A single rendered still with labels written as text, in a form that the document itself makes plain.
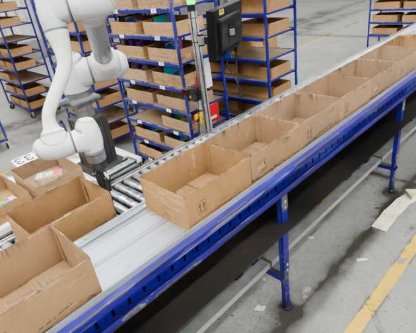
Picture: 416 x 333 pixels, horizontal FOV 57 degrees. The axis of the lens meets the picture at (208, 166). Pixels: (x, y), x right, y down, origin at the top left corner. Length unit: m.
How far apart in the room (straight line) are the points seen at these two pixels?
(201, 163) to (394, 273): 1.42
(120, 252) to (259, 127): 1.03
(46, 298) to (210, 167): 0.98
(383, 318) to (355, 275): 0.33
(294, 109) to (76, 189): 1.35
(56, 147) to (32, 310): 0.75
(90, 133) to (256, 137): 0.91
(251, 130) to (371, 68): 1.22
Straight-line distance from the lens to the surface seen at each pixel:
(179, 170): 1.79
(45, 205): 2.06
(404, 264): 2.74
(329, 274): 2.60
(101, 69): 2.26
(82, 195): 2.14
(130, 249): 1.54
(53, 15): 1.80
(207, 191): 1.52
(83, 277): 1.31
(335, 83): 2.72
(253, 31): 3.79
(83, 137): 1.76
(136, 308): 1.41
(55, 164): 2.71
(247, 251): 1.81
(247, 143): 2.11
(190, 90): 2.56
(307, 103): 2.38
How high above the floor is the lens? 1.82
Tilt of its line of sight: 28 degrees down
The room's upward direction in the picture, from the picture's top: 8 degrees counter-clockwise
